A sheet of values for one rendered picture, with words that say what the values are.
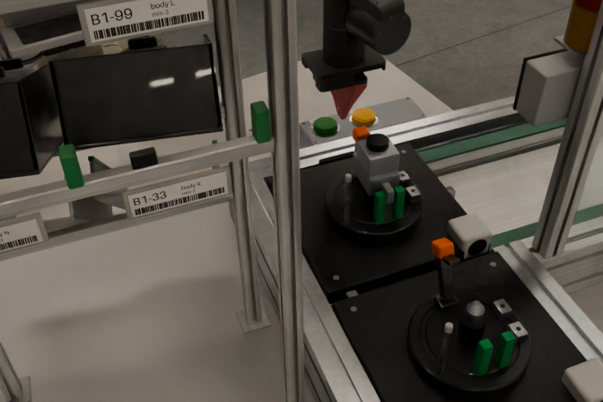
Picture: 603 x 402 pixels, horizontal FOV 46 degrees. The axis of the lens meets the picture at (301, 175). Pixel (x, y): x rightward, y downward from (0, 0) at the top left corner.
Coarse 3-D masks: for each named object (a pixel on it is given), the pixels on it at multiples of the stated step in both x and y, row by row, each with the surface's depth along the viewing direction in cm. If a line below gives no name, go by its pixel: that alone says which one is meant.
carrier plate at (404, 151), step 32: (352, 160) 109; (416, 160) 109; (320, 192) 104; (448, 192) 103; (320, 224) 98; (320, 256) 94; (352, 256) 94; (384, 256) 94; (416, 256) 94; (352, 288) 90
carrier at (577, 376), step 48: (384, 288) 89; (432, 288) 89; (480, 288) 89; (528, 288) 89; (384, 336) 84; (432, 336) 81; (480, 336) 79; (528, 336) 81; (384, 384) 79; (432, 384) 79; (480, 384) 76; (528, 384) 79; (576, 384) 76
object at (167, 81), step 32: (64, 64) 56; (96, 64) 56; (128, 64) 57; (160, 64) 57; (192, 64) 58; (64, 96) 57; (96, 96) 57; (128, 96) 57; (160, 96) 58; (192, 96) 58; (64, 128) 57; (96, 128) 58; (128, 128) 58; (160, 128) 59; (192, 128) 59
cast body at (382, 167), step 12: (360, 144) 94; (372, 144) 92; (384, 144) 92; (360, 156) 94; (372, 156) 92; (384, 156) 92; (396, 156) 92; (360, 168) 95; (372, 168) 92; (384, 168) 93; (396, 168) 93; (360, 180) 96; (372, 180) 93; (384, 180) 93; (396, 180) 94; (372, 192) 94; (384, 192) 93
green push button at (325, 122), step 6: (318, 120) 117; (324, 120) 117; (330, 120) 117; (318, 126) 116; (324, 126) 116; (330, 126) 116; (336, 126) 116; (318, 132) 116; (324, 132) 115; (330, 132) 115
